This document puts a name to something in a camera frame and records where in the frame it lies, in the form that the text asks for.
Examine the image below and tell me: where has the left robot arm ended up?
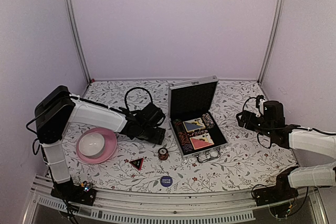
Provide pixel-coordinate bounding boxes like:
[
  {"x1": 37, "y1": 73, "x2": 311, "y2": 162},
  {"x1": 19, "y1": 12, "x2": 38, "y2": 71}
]
[{"x1": 26, "y1": 86, "x2": 166, "y2": 200}]

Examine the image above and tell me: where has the left black cable loop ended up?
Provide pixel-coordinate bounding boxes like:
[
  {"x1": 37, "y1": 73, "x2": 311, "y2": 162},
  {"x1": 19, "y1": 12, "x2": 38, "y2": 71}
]
[{"x1": 124, "y1": 87, "x2": 155, "y2": 112}]

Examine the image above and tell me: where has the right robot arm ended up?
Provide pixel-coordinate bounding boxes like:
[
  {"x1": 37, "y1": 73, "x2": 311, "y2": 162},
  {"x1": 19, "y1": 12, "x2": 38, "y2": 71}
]
[{"x1": 236, "y1": 95, "x2": 335, "y2": 201}]

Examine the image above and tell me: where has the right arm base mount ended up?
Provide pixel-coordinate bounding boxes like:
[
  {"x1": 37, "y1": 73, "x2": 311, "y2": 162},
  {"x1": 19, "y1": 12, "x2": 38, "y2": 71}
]
[{"x1": 251, "y1": 174, "x2": 299, "y2": 206}]

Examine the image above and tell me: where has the aluminium frame post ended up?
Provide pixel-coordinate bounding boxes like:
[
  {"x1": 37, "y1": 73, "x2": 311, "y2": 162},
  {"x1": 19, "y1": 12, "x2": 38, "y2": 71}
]
[
  {"x1": 64, "y1": 0, "x2": 91, "y2": 84},
  {"x1": 257, "y1": 0, "x2": 285, "y2": 85}
]

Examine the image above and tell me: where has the front aluminium rail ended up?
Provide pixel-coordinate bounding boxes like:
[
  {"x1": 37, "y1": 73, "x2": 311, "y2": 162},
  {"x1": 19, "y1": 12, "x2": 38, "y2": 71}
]
[{"x1": 24, "y1": 179, "x2": 328, "y2": 223}]

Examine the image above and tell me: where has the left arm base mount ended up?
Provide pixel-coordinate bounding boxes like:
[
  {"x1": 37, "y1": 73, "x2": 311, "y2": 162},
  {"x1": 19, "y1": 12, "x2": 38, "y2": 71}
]
[{"x1": 51, "y1": 180, "x2": 97, "y2": 206}]

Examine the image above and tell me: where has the right aluminium frame post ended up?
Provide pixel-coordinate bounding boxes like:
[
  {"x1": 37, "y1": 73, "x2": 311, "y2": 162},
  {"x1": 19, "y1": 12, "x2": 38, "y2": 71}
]
[{"x1": 257, "y1": 0, "x2": 285, "y2": 85}]

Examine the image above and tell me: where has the white dealer button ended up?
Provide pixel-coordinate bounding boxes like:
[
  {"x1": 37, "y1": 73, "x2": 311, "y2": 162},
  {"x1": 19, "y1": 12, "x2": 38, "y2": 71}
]
[{"x1": 143, "y1": 169, "x2": 156, "y2": 178}]

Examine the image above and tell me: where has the white bowl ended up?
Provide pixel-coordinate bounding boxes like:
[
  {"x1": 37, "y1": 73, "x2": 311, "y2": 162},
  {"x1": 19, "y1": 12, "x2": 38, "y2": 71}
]
[{"x1": 78, "y1": 132, "x2": 105, "y2": 158}]

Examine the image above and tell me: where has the aluminium poker case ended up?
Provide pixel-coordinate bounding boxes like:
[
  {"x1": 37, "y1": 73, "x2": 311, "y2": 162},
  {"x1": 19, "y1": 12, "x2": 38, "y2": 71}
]
[{"x1": 168, "y1": 76, "x2": 227, "y2": 163}]

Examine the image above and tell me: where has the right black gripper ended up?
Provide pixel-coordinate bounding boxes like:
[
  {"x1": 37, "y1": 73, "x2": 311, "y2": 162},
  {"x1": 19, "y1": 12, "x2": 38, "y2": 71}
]
[{"x1": 237, "y1": 110, "x2": 274, "y2": 138}]

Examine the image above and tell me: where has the blue small blind button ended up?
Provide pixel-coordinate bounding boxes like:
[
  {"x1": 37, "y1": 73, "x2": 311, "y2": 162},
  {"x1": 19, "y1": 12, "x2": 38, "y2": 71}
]
[{"x1": 160, "y1": 176, "x2": 173, "y2": 187}]

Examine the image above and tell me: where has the left aluminium frame post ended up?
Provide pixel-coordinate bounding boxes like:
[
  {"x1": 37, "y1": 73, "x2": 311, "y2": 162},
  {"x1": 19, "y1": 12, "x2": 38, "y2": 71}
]
[{"x1": 64, "y1": 0, "x2": 91, "y2": 84}]

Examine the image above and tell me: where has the pink plate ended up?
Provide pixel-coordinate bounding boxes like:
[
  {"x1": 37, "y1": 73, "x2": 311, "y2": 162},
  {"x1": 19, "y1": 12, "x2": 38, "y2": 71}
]
[{"x1": 76, "y1": 127, "x2": 117, "y2": 164}]

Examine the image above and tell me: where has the red dice row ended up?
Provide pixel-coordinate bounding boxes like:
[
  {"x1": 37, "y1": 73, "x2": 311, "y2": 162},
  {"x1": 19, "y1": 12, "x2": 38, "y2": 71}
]
[{"x1": 187, "y1": 129, "x2": 208, "y2": 137}]

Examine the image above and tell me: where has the red card deck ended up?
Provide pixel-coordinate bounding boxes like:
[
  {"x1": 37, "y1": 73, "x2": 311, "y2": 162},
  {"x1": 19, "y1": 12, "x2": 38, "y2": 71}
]
[{"x1": 190, "y1": 133, "x2": 214, "y2": 150}]

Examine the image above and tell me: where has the blue peach chip stack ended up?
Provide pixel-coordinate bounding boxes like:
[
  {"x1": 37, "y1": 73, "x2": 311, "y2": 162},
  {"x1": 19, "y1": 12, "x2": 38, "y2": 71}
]
[{"x1": 202, "y1": 113, "x2": 215, "y2": 129}]

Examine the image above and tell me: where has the short chip stack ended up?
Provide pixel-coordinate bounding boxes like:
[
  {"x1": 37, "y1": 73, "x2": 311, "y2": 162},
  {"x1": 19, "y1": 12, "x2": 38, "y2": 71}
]
[{"x1": 158, "y1": 147, "x2": 169, "y2": 161}]

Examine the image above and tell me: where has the chip row in case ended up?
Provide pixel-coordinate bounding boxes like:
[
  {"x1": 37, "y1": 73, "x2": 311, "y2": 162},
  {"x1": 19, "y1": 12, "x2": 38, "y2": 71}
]
[{"x1": 173, "y1": 119, "x2": 194, "y2": 154}]

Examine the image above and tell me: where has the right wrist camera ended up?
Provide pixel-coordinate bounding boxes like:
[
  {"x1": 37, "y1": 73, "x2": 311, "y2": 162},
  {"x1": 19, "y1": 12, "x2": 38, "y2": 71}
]
[{"x1": 256, "y1": 95, "x2": 266, "y2": 118}]

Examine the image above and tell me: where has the black triangle button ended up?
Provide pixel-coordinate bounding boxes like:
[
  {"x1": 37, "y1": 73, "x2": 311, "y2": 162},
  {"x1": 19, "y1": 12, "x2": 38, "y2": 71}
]
[{"x1": 129, "y1": 158, "x2": 144, "y2": 171}]

